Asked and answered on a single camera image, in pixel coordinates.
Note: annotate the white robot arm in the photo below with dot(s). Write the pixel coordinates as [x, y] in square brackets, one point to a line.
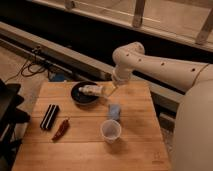
[193, 133]

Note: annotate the black striped eraser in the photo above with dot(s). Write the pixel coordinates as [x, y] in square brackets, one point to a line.
[49, 117]

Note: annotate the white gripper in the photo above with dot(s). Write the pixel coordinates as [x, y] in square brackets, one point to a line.
[119, 77]

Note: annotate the blue object behind table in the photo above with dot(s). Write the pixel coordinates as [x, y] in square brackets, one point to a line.
[58, 78]

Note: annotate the clear plastic cup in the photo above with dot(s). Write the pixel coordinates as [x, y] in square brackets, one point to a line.
[110, 130]

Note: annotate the black round plate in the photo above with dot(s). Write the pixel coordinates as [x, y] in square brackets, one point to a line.
[79, 97]

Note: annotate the black chair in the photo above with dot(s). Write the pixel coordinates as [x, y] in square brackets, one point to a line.
[10, 116]

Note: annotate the white-blue sponge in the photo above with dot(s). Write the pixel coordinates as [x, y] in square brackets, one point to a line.
[114, 112]

